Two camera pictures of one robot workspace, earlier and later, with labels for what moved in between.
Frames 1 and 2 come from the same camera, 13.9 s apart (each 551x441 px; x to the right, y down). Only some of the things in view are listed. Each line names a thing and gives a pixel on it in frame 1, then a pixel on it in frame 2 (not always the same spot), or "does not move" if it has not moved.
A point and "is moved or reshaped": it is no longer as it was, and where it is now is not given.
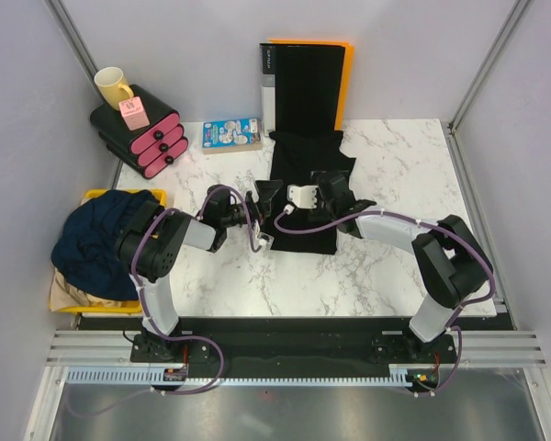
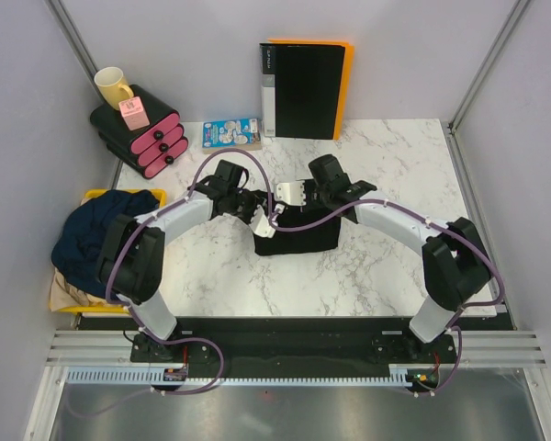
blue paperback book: [231, 132] does not move
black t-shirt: [297, 159] is moved or reshaped
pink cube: [132, 110] does not move
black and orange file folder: [306, 84] does not move
